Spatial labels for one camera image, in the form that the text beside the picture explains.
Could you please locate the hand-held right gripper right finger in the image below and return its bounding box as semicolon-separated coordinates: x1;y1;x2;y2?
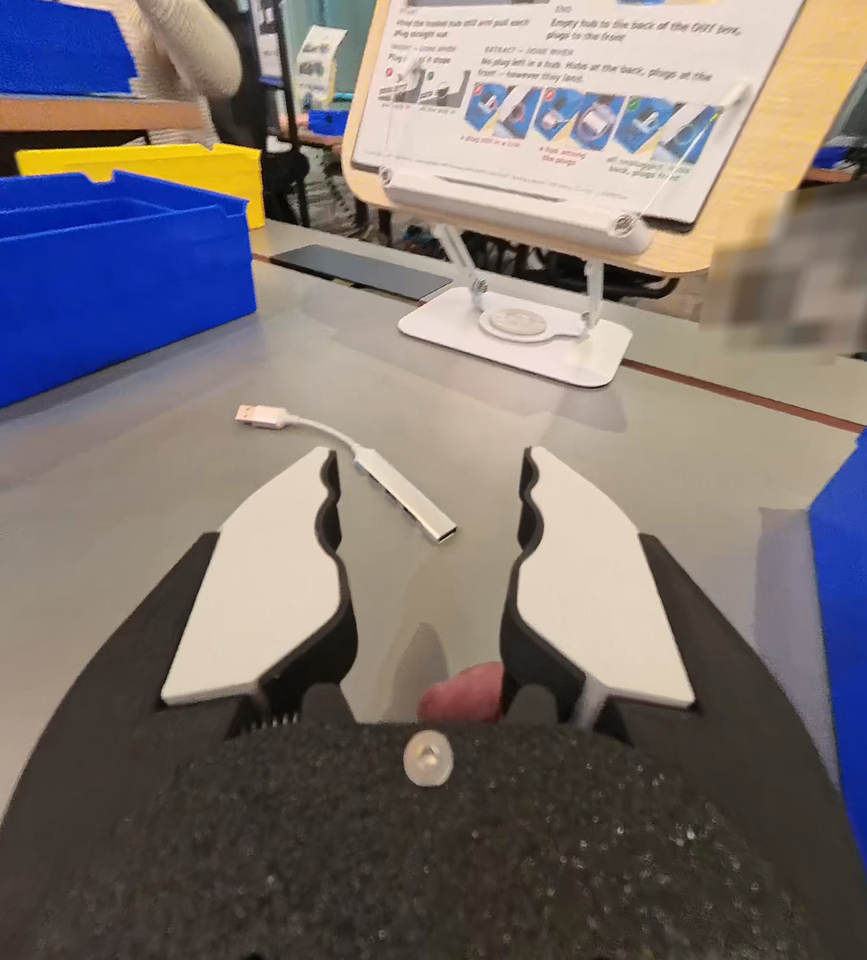
498;446;697;729

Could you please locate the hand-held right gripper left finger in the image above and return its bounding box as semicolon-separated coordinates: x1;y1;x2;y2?
159;446;360;715

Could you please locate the silver usb hub white cable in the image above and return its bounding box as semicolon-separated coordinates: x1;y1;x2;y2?
235;402;459;543

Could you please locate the wooden side table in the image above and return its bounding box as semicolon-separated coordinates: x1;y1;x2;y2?
0;91;207;136

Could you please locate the yellow plastic bin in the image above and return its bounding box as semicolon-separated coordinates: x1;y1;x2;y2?
15;142;267;231

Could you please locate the black tripod pole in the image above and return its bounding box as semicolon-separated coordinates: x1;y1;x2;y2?
249;0;315;226

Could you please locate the wooden document stand white base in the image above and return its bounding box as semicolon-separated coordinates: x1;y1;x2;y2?
339;0;867;390

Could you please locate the printed instruction sheet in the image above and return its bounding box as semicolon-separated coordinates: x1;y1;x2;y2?
351;0;811;226

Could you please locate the black table cable panel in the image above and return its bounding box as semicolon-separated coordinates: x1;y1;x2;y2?
269;243;454;303

